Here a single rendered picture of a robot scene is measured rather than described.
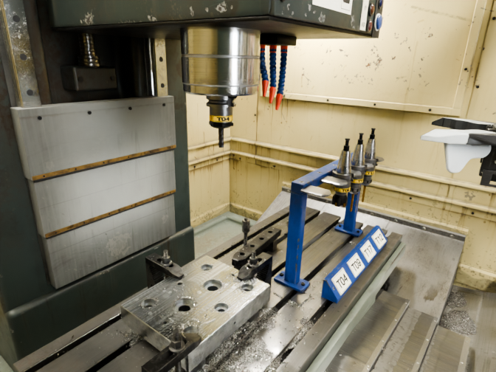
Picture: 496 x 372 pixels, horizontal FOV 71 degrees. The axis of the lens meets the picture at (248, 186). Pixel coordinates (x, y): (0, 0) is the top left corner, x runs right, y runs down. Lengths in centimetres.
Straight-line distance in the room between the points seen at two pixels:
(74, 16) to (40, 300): 77
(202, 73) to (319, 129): 116
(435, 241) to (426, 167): 32
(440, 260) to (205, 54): 126
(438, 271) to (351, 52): 97
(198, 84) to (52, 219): 59
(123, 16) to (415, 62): 116
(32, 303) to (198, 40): 86
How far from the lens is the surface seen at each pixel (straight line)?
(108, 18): 82
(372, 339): 119
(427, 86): 160
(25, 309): 120
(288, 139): 187
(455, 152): 56
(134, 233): 126
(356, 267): 117
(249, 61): 70
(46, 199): 106
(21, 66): 100
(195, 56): 70
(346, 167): 106
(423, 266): 160
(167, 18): 68
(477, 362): 142
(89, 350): 96
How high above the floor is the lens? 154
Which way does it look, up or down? 20 degrees down
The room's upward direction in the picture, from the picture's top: 1 degrees clockwise
